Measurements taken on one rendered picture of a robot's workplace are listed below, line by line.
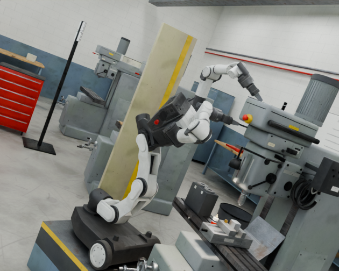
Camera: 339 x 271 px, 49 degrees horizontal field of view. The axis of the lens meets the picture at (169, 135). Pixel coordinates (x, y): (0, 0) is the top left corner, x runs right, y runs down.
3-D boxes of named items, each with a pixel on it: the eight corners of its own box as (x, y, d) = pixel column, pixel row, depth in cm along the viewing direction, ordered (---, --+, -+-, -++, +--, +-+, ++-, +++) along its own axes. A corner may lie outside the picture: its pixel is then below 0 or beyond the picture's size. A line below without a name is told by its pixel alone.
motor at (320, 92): (308, 121, 247) (329, 75, 242) (287, 114, 264) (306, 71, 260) (327, 129, 256) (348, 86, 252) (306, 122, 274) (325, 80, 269)
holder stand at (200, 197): (197, 215, 285) (207, 191, 283) (183, 201, 304) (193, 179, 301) (209, 217, 292) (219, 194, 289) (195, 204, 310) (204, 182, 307)
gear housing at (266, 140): (263, 147, 235) (270, 133, 234) (241, 136, 257) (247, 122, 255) (299, 160, 251) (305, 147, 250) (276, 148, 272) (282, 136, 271)
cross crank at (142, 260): (135, 279, 234) (142, 263, 233) (129, 268, 245) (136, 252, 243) (157, 282, 242) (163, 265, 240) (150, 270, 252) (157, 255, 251)
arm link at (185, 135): (188, 133, 213) (171, 134, 234) (203, 148, 217) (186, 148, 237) (199, 118, 217) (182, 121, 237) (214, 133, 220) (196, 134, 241)
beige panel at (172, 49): (83, 232, 392) (166, 21, 360) (77, 213, 427) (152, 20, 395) (128, 239, 416) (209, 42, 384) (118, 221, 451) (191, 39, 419)
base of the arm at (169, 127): (160, 134, 240) (174, 123, 237) (161, 127, 252) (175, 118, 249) (174, 151, 244) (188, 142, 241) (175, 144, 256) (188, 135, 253)
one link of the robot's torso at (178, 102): (134, 125, 259) (173, 104, 240) (153, 105, 287) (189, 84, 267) (159, 158, 267) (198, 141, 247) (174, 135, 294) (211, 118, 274)
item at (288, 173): (270, 195, 250) (286, 161, 246) (248, 181, 271) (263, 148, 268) (289, 201, 259) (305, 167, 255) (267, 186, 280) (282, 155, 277)
